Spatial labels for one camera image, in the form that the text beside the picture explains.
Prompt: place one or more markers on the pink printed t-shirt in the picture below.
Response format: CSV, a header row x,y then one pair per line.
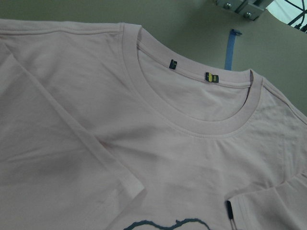
x,y
102,127

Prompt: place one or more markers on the aluminium frame post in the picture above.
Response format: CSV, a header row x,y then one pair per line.
x,y
249,9

